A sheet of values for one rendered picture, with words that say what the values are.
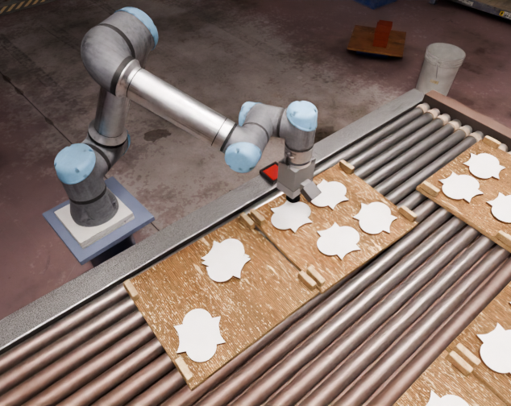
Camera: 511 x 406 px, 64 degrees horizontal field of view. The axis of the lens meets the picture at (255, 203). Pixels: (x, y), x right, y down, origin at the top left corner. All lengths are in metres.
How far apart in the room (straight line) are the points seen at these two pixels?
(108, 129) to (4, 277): 1.50
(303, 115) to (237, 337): 0.57
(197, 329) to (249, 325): 0.13
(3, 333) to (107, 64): 0.73
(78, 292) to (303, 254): 0.64
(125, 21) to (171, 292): 0.69
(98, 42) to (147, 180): 1.88
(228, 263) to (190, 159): 1.82
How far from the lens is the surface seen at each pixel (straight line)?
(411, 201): 1.45
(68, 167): 1.28
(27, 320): 1.25
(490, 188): 1.58
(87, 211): 1.36
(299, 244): 1.22
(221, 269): 1.14
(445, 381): 1.12
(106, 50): 0.99
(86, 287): 1.24
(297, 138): 1.02
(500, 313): 1.27
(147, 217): 1.41
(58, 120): 3.57
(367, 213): 1.33
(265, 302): 1.11
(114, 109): 1.24
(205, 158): 2.91
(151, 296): 1.15
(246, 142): 0.92
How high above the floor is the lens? 1.91
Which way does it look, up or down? 48 degrees down
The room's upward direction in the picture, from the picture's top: 1 degrees clockwise
